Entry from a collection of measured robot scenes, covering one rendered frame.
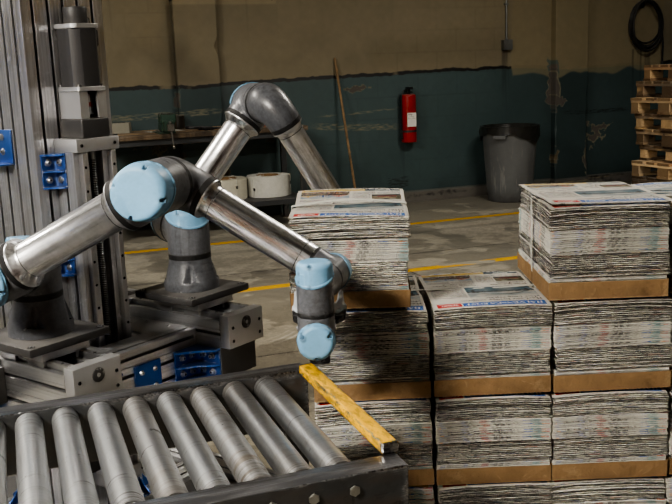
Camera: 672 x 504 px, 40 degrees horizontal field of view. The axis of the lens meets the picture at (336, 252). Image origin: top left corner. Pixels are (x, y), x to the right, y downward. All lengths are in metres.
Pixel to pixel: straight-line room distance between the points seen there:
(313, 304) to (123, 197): 0.43
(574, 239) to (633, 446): 0.55
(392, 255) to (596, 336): 0.54
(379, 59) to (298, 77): 0.86
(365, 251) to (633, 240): 0.63
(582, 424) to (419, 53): 7.36
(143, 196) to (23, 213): 0.67
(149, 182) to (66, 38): 0.65
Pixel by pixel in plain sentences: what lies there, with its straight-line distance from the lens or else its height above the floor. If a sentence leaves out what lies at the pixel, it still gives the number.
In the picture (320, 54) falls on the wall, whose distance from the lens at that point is 9.05.
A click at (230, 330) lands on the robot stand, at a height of 0.74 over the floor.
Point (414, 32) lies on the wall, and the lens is 9.42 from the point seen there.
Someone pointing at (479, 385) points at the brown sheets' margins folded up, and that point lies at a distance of 2.27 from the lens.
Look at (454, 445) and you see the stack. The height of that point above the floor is 0.48.
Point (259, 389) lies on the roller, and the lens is 1.83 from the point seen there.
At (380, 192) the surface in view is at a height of 1.07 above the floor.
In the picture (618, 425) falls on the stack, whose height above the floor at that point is 0.52.
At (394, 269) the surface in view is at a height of 0.93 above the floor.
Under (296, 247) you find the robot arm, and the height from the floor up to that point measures 1.03.
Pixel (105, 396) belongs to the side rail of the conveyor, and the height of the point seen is 0.80.
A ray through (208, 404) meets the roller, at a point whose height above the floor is 0.80.
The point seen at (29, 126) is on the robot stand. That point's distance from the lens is 2.39.
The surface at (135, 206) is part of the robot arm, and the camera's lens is 1.85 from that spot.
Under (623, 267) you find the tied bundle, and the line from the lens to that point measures 2.27.
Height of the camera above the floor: 1.40
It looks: 11 degrees down
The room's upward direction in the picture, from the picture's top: 2 degrees counter-clockwise
